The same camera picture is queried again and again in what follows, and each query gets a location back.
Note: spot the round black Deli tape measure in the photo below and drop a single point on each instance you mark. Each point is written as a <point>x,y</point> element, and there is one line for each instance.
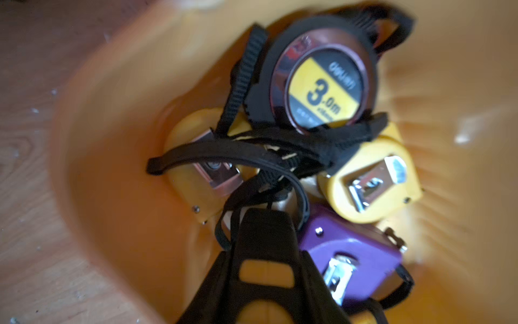
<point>320,72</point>

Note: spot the black yellow tape measure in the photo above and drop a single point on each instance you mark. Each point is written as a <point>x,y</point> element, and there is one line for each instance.
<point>264,278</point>

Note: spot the purple tape measure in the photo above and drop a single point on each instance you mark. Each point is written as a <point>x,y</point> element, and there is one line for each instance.
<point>354,259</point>

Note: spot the yellow plastic storage tray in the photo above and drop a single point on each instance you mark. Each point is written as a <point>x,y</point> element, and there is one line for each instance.
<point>451,88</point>

